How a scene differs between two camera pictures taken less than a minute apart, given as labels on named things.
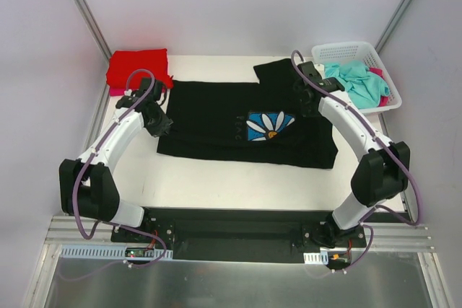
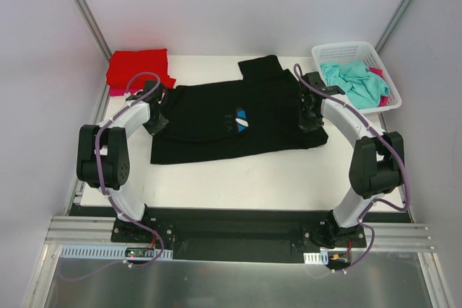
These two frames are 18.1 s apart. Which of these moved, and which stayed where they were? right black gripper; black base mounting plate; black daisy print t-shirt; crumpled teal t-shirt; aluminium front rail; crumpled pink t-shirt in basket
Moved: black daisy print t-shirt; right black gripper
Stayed: crumpled pink t-shirt in basket; aluminium front rail; black base mounting plate; crumpled teal t-shirt
